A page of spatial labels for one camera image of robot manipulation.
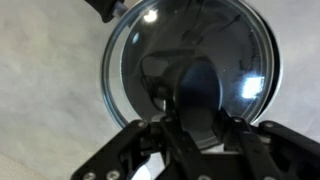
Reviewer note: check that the glass pot lid black knob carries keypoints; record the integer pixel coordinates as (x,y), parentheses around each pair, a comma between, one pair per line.
(191,63)

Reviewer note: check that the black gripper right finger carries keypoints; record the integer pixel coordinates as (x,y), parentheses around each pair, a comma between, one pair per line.
(271,150)

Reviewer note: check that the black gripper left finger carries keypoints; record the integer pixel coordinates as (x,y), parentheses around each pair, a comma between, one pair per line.
(133,146)

